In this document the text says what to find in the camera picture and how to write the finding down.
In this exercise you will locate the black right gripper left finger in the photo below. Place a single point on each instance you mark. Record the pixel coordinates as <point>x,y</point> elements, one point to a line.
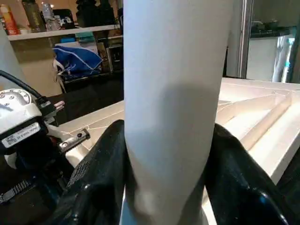
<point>93,183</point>

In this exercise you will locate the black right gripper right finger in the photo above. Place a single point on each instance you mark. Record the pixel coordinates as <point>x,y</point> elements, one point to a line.
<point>243,183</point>

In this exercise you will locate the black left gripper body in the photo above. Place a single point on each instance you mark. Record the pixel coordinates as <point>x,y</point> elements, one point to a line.
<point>42,159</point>

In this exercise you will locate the white plastic table top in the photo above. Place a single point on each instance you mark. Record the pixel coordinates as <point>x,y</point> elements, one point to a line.
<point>262,117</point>

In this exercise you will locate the white plastic table leg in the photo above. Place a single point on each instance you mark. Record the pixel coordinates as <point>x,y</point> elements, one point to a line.
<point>9,61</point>
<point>173,93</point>

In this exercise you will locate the black work mat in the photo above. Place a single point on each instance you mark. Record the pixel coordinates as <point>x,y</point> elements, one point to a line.
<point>18,206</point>

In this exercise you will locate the blue fabric bag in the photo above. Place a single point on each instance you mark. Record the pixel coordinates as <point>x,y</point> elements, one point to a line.
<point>77,61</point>

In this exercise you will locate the white storage box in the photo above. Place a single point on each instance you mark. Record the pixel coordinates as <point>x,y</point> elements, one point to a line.
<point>262,58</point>

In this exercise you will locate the teal and white mop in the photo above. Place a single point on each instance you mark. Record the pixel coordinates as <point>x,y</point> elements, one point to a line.
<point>286,58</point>

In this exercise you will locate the clear plastic bottle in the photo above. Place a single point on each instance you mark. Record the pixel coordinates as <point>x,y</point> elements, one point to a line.
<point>48,16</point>

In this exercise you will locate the orange bottle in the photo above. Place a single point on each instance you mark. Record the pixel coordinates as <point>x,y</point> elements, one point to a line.
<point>9,19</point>

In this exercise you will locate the green bottle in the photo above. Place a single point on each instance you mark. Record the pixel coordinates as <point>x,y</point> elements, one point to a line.
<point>33,15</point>

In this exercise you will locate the beige wall shelf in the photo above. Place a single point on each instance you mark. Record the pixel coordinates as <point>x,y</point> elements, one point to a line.
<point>61,32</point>

